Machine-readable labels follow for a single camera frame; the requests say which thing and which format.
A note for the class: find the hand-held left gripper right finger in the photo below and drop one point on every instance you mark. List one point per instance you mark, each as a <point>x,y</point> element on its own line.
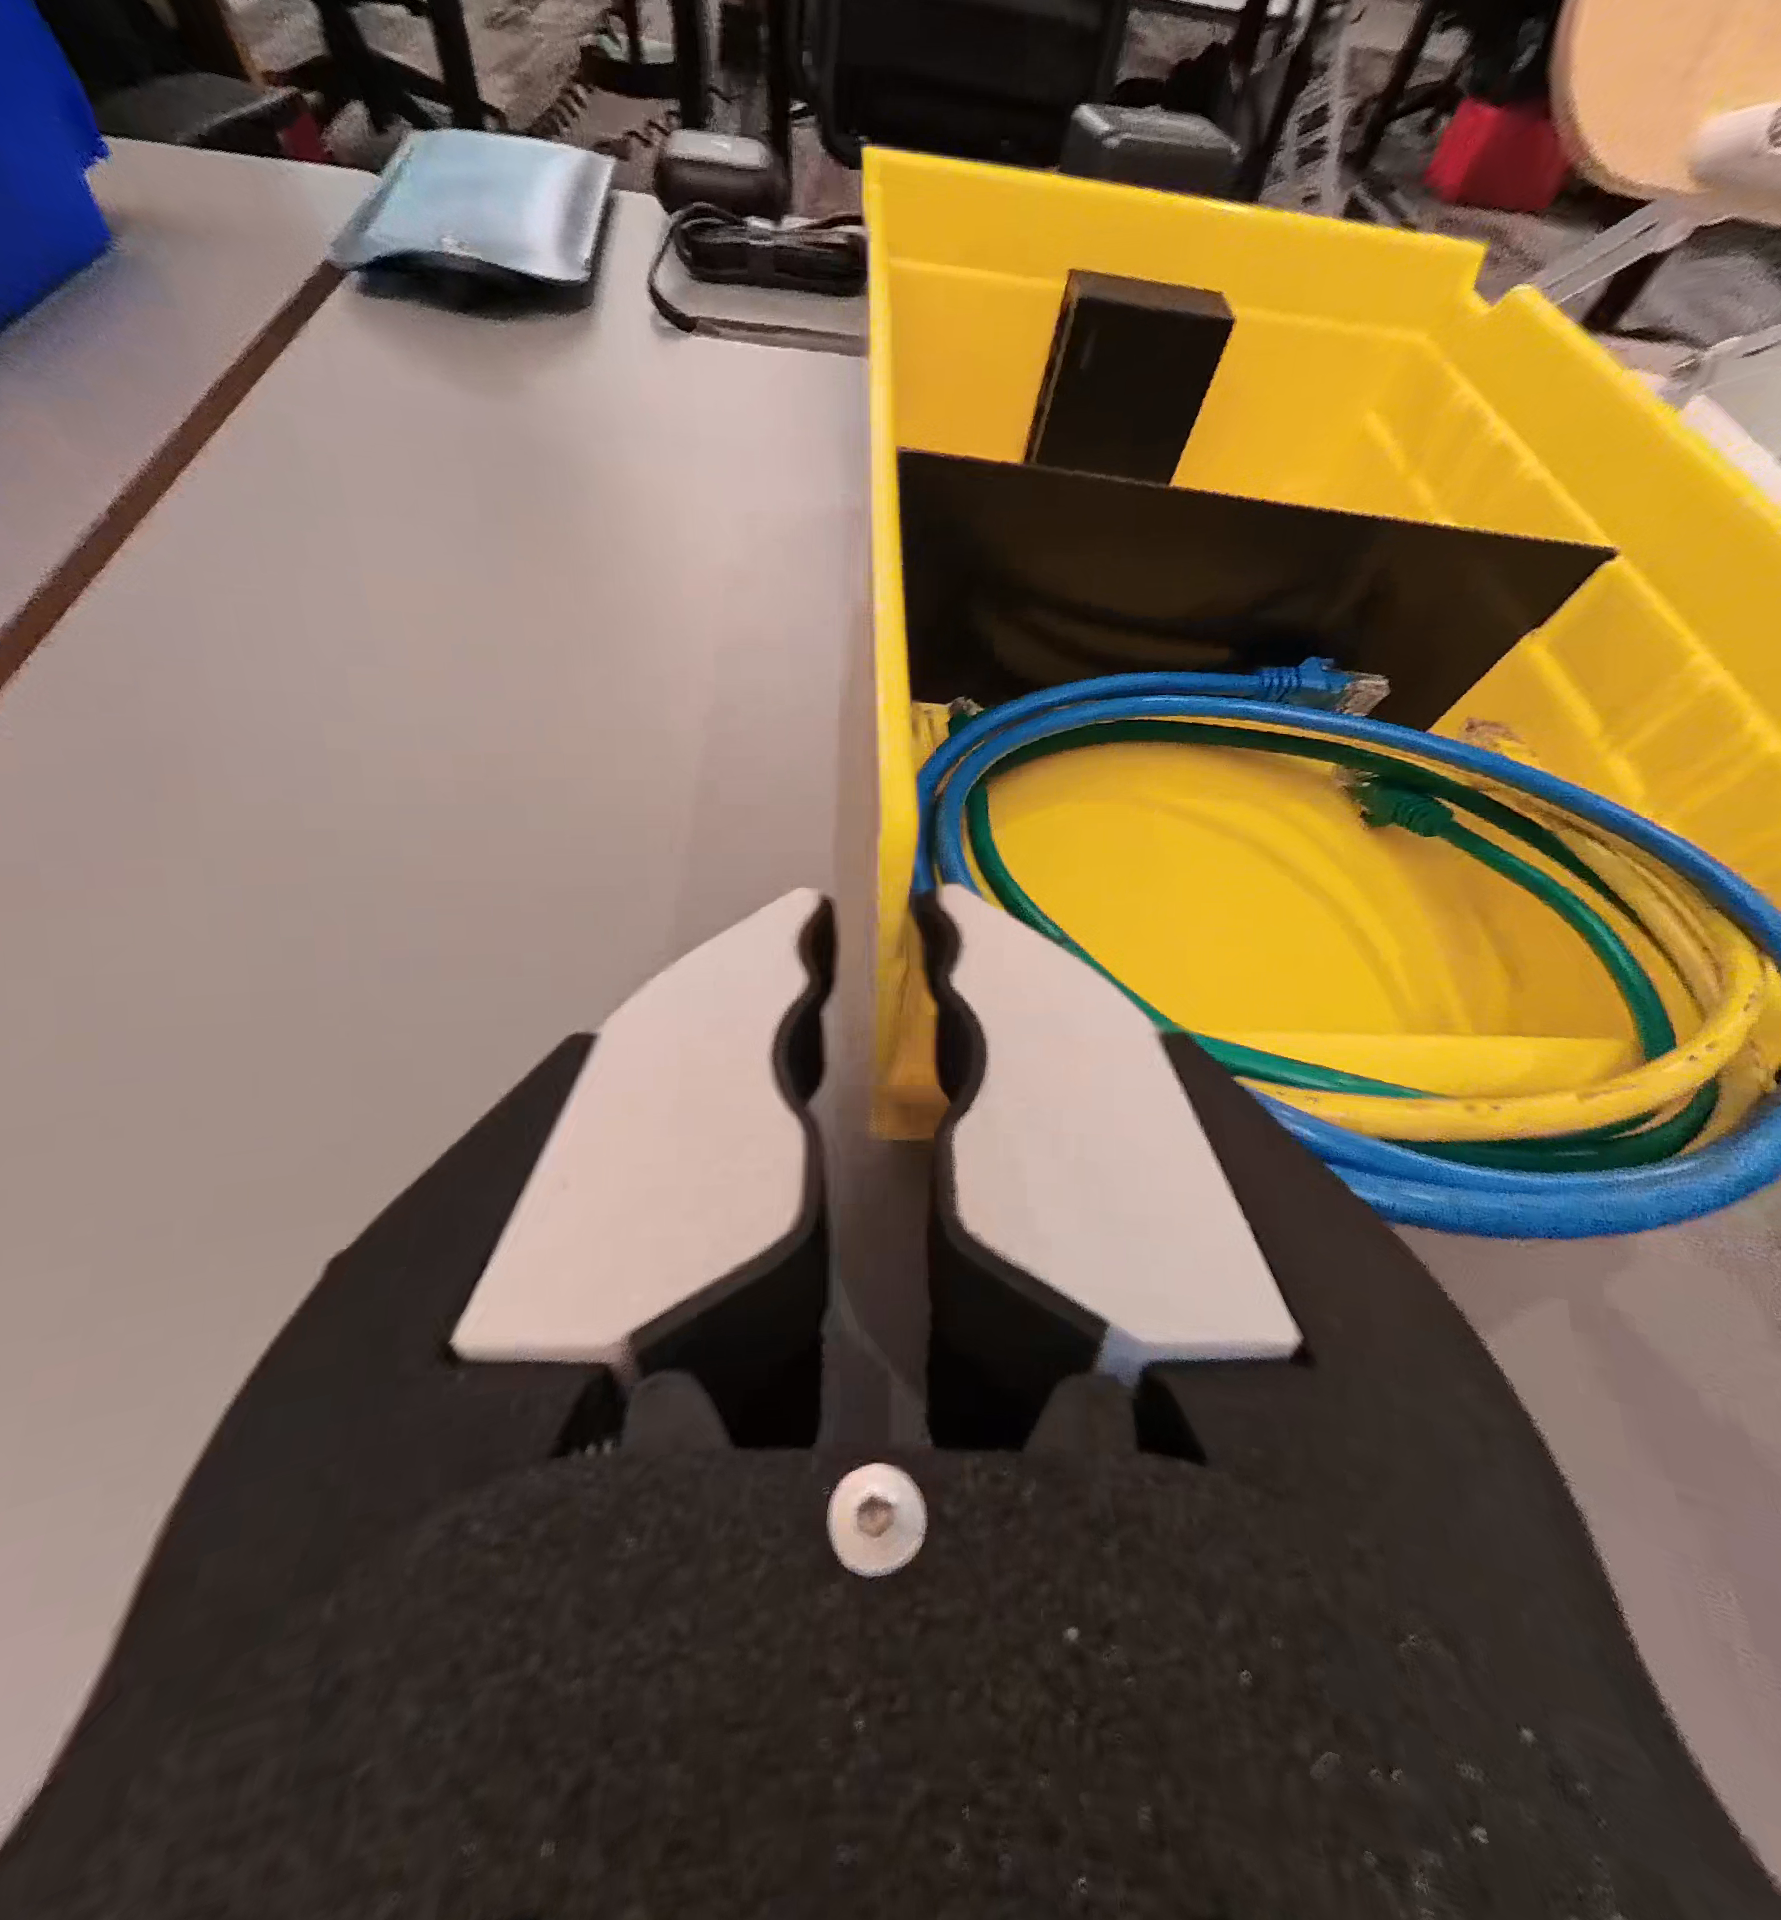
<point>1115,1171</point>

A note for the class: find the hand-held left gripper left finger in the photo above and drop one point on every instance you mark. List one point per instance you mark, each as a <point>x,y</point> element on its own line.
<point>651,1155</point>

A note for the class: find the yellow plastic bin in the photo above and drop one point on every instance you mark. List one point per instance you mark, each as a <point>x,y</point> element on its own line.
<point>1279,885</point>

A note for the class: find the black network switch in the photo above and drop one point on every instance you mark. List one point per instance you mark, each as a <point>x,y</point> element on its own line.
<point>1131,375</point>

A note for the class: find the black bin divider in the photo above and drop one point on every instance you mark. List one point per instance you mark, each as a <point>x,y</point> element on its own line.
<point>1206,585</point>

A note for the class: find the grey-blue pouch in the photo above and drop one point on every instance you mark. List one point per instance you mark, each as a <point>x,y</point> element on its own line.
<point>478,202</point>

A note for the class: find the black power adapter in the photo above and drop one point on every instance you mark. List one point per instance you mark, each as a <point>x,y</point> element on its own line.
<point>717,173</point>

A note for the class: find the black case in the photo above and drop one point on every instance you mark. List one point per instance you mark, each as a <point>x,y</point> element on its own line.
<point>1154,151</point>

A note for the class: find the red box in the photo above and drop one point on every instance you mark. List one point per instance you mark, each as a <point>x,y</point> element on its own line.
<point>1498,151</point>

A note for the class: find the blue plastic bin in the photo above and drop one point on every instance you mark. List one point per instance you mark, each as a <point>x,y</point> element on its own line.
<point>4,180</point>

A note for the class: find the light wooden board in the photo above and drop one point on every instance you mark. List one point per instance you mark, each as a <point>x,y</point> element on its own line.
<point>1626,91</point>

